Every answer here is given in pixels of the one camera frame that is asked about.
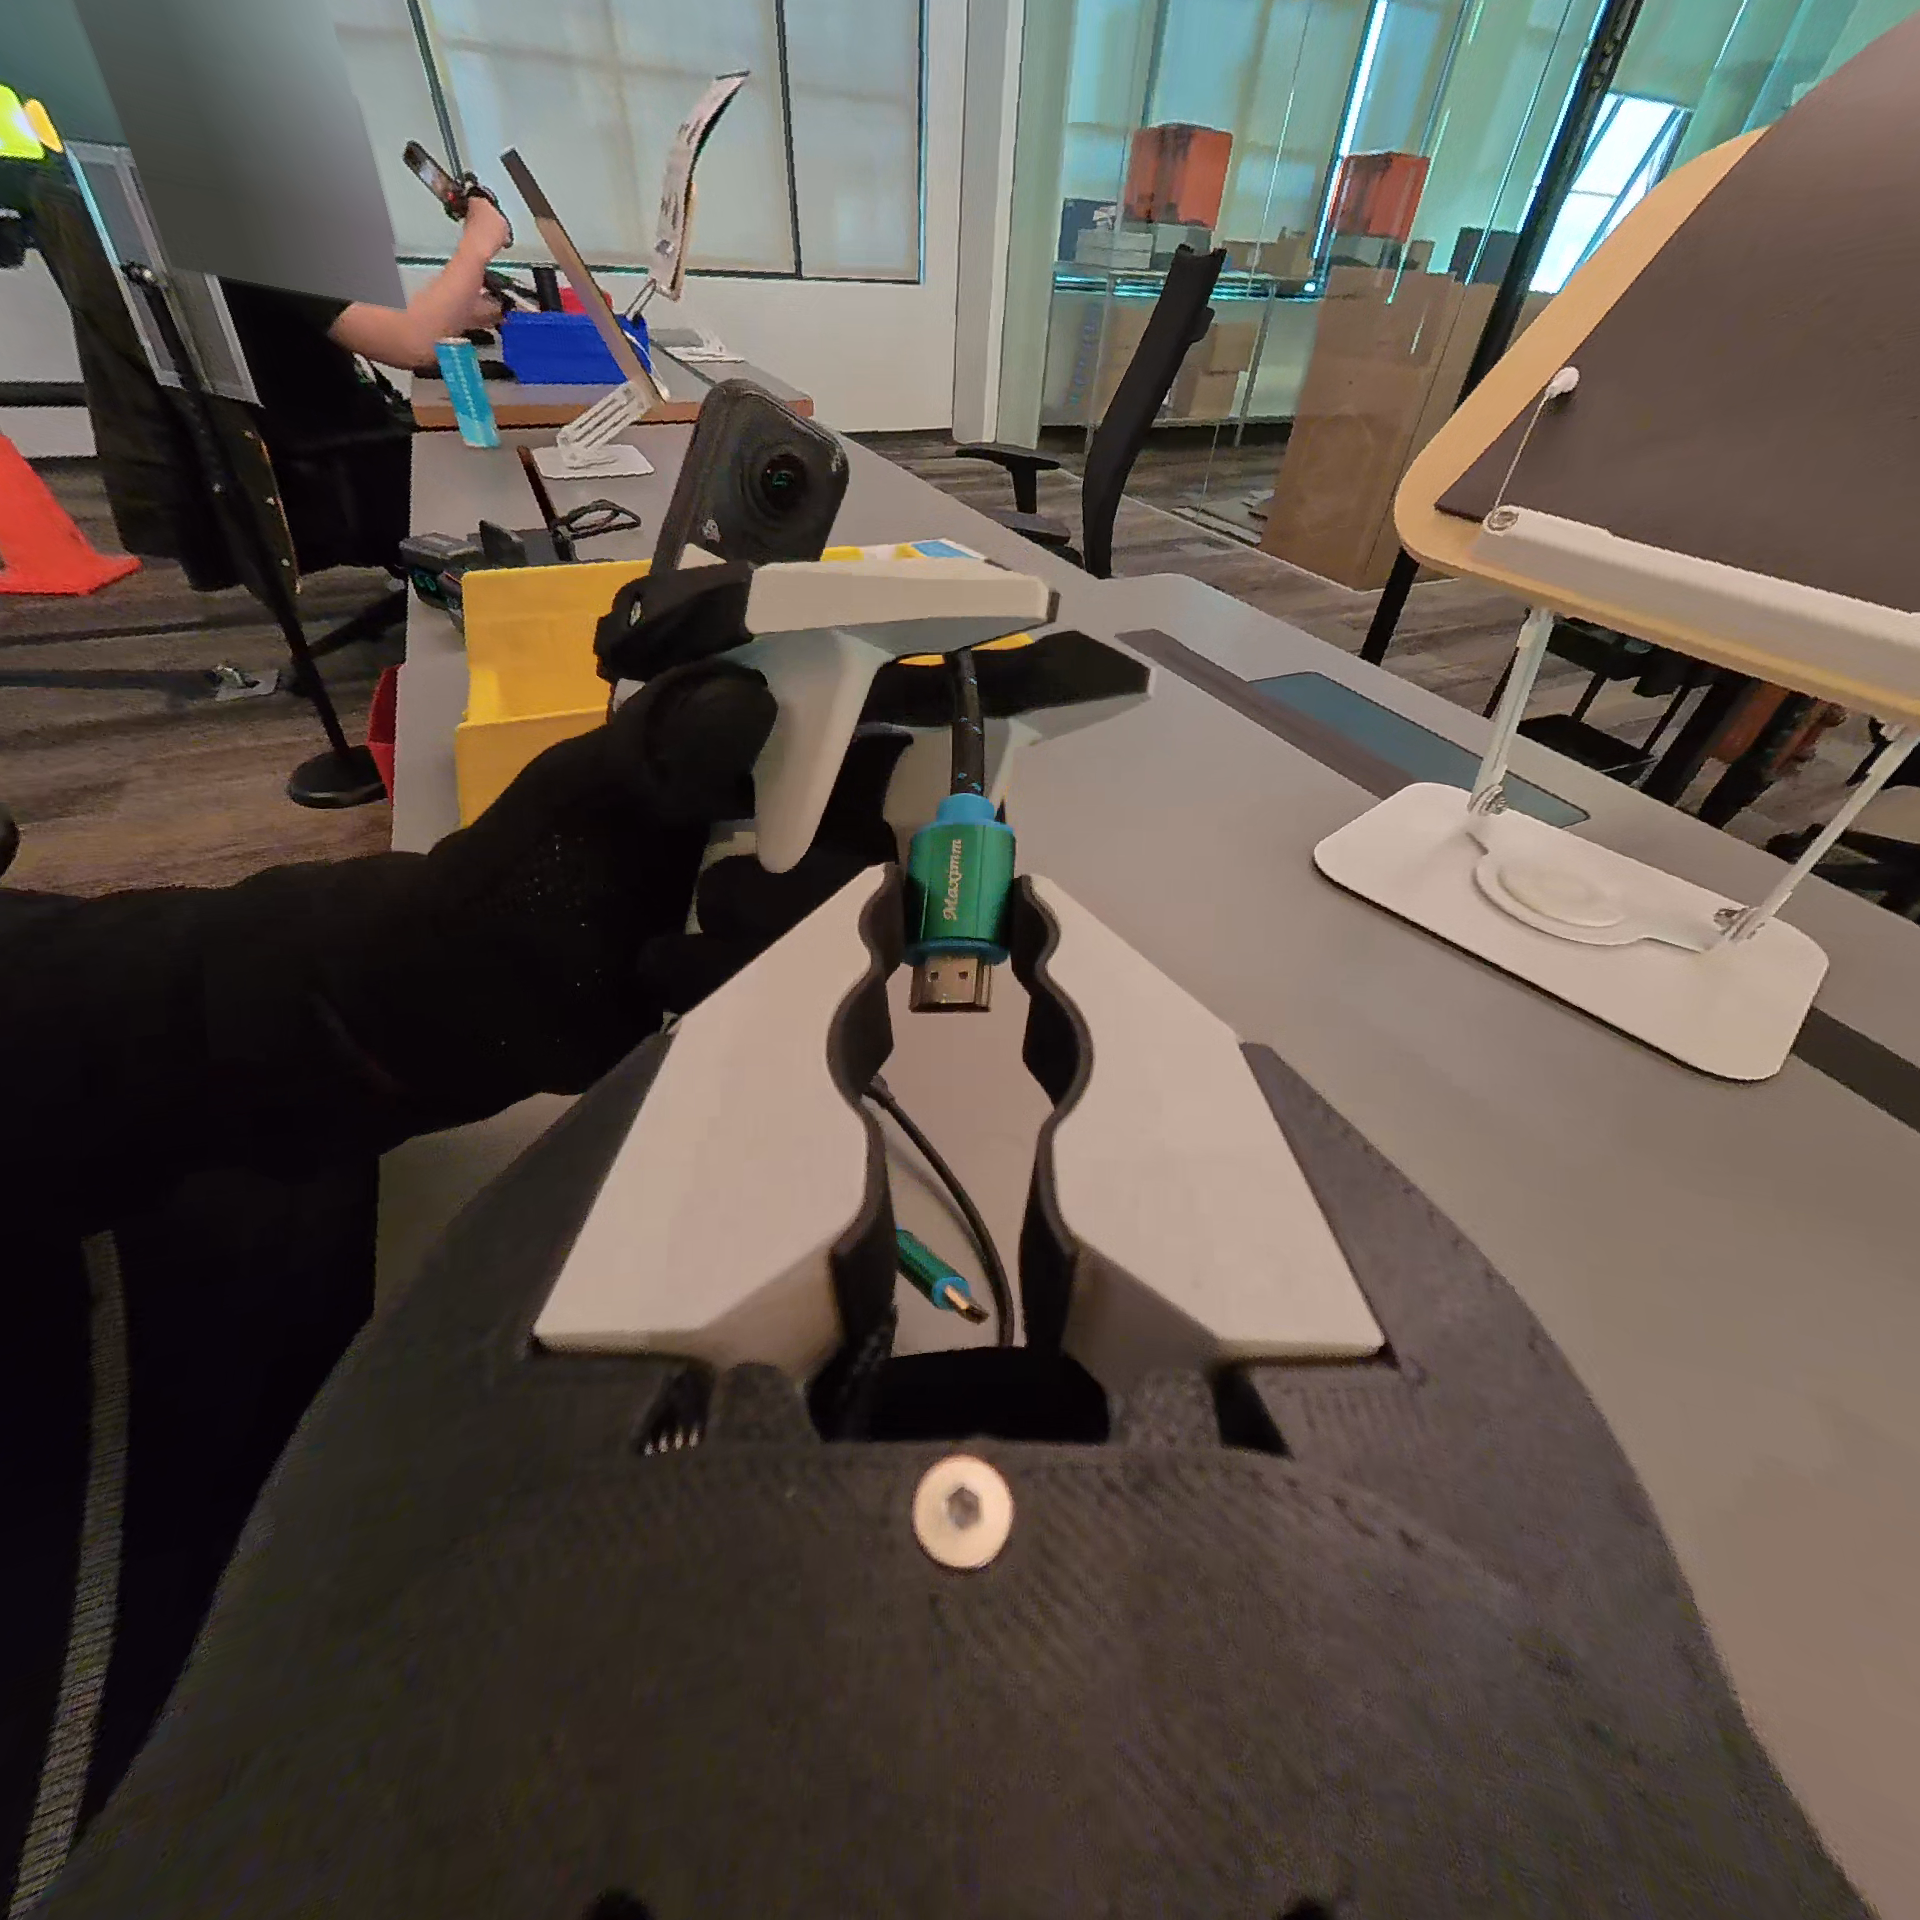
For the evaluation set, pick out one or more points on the blue plastic bin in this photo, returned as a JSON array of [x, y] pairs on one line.
[[571, 349]]

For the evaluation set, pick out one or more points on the large cardboard box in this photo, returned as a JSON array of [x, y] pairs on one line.
[[1380, 434]]

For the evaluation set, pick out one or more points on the black vertical pole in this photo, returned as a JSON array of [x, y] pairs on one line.
[[1530, 225]]

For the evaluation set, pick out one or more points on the white blue paper sheet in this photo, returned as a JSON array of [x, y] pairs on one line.
[[938, 549]]

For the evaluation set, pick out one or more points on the wooden side desk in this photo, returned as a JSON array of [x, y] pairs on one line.
[[705, 398]]

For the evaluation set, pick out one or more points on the white stand with wooden board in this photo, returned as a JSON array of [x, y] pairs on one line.
[[1724, 374]]

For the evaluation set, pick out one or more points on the yellow plastic bin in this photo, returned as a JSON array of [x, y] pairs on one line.
[[540, 704]]

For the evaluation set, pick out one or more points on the orange resin printer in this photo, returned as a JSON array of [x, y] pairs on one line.
[[1183, 173], [1380, 195]]

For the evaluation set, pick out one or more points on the teal packet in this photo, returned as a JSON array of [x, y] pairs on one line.
[[469, 392]]

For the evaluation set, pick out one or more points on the printed marker sign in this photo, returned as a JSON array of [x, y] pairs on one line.
[[158, 284]]

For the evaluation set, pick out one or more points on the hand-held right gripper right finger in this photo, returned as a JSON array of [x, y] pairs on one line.
[[1184, 1201]]

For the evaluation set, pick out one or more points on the person's left hand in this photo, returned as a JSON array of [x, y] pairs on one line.
[[571, 901]]

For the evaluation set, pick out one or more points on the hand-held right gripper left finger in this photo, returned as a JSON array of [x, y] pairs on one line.
[[720, 1184]]

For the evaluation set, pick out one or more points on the black battery charger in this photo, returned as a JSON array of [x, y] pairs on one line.
[[450, 579]]

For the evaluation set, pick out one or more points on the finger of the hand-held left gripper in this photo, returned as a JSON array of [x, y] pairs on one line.
[[901, 601], [1080, 675]]

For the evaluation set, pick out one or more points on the orange traffic cone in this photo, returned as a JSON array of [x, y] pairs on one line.
[[44, 540]]

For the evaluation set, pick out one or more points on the teal desk hatch cover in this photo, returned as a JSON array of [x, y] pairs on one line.
[[1350, 712]]

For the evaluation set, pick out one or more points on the yellow safety vest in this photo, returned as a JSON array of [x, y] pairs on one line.
[[22, 135]]

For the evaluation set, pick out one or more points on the red storage bin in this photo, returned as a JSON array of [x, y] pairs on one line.
[[384, 735]]

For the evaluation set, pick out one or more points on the black mesh office chair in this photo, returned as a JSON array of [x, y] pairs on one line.
[[1141, 405]]

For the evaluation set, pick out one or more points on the black high-back chair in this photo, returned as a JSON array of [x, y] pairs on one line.
[[164, 465]]

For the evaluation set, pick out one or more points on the printed paper strip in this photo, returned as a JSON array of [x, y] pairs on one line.
[[690, 180]]

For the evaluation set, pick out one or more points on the black floor stand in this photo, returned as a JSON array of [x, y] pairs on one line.
[[338, 772]]

